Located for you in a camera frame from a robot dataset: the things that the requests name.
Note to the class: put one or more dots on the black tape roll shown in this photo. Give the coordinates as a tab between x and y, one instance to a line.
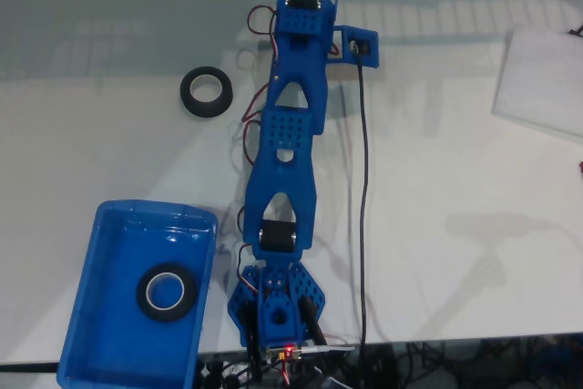
205	109
166	316

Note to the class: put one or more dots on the blue plastic bin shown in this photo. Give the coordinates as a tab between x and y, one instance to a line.
114	339

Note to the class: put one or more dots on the white plug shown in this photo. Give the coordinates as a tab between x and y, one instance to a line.
332	348

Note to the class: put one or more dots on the motor controller board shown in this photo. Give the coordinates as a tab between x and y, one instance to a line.
284	353

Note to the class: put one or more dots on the white paper sheet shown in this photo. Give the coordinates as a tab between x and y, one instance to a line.
542	84

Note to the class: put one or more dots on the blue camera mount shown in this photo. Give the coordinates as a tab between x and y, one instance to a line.
364	32

